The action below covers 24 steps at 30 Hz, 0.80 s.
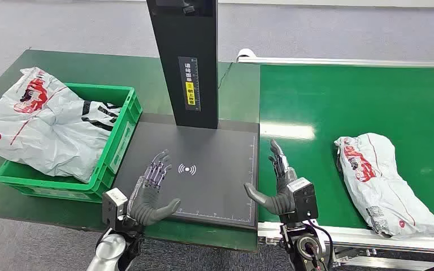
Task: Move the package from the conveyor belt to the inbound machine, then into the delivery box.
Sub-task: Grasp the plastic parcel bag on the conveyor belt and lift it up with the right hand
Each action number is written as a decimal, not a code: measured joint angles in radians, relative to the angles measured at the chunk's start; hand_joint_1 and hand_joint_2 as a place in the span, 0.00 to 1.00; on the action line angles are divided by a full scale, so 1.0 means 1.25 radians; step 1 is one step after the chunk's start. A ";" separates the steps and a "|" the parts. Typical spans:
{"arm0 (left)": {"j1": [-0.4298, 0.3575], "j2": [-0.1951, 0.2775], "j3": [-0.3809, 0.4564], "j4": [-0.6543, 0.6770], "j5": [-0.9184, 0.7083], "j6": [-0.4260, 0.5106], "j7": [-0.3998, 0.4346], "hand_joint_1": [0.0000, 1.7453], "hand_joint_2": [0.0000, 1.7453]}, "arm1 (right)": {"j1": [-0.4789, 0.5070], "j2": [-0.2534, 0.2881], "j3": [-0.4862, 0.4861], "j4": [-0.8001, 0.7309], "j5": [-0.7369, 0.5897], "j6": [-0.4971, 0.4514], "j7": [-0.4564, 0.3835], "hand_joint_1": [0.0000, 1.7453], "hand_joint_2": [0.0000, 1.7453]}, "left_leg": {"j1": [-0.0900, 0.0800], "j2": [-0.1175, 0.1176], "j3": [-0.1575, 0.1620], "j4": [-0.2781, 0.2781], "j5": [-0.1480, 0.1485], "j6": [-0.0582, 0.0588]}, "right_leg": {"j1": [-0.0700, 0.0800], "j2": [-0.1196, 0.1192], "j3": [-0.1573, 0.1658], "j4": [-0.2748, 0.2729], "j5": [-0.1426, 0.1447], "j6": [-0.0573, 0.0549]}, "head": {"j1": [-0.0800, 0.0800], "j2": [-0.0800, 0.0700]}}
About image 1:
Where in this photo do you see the large white red-print package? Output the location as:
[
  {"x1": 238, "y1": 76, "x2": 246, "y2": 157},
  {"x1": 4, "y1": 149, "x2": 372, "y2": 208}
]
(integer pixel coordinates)
[{"x1": 0, "y1": 67, "x2": 122, "y2": 184}]

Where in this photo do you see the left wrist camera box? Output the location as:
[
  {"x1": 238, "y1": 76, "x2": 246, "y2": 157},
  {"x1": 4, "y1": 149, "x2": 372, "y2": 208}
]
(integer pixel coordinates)
[{"x1": 102, "y1": 188, "x2": 129, "y2": 231}]

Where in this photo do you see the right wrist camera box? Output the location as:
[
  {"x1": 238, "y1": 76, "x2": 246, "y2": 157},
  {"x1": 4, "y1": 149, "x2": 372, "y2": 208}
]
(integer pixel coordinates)
[{"x1": 286, "y1": 178, "x2": 319, "y2": 224}]

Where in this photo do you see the thin black cable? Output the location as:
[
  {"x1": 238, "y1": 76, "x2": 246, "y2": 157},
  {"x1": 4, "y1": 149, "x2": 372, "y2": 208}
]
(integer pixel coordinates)
[{"x1": 218, "y1": 62, "x2": 235, "y2": 90}]

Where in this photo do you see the white red-print courier package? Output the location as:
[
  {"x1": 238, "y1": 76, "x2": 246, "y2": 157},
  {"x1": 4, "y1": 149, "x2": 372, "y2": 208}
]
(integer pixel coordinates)
[{"x1": 333, "y1": 133, "x2": 434, "y2": 239}]

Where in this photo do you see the white black-striped package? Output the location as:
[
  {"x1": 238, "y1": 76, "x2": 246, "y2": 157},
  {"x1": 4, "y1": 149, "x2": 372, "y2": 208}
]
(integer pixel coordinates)
[{"x1": 80, "y1": 100, "x2": 123, "y2": 132}]

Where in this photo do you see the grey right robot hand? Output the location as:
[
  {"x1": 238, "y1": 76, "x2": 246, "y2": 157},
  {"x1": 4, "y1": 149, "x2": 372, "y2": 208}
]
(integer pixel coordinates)
[{"x1": 244, "y1": 139, "x2": 298, "y2": 217}]

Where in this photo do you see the black scanner column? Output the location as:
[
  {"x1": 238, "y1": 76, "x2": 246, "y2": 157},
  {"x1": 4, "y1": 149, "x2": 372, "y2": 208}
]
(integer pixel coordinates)
[{"x1": 146, "y1": 0, "x2": 220, "y2": 130}]

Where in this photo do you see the green plastic crate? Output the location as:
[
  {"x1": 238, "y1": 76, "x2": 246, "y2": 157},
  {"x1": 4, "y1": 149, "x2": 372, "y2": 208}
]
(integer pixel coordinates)
[{"x1": 0, "y1": 82, "x2": 143, "y2": 204}]

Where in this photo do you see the green conveyor belt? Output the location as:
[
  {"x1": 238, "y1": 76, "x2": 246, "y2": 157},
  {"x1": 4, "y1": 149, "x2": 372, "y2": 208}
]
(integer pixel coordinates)
[{"x1": 258, "y1": 64, "x2": 434, "y2": 235}]

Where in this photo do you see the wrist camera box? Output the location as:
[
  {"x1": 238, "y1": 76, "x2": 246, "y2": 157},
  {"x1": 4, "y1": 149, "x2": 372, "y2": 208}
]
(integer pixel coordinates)
[
  {"x1": 102, "y1": 188, "x2": 129, "y2": 231},
  {"x1": 286, "y1": 178, "x2": 319, "y2": 224}
]

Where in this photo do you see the aluminium conveyor frame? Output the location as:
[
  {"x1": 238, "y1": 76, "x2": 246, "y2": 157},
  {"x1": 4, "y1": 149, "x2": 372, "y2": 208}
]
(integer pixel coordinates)
[{"x1": 236, "y1": 49, "x2": 434, "y2": 271}]

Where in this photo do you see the ruler label with yellow strip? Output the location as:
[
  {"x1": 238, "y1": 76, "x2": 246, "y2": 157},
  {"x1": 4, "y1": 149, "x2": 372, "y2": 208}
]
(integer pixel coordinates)
[{"x1": 177, "y1": 56, "x2": 202, "y2": 112}]

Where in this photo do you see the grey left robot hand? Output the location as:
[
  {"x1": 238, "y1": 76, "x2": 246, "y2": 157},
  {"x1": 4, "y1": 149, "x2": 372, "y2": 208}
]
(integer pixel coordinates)
[{"x1": 127, "y1": 149, "x2": 181, "y2": 227}]

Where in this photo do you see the dark grey scanner platform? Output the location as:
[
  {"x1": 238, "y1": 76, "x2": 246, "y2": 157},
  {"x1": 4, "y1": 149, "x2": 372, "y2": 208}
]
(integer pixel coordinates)
[{"x1": 112, "y1": 112, "x2": 259, "y2": 230}]

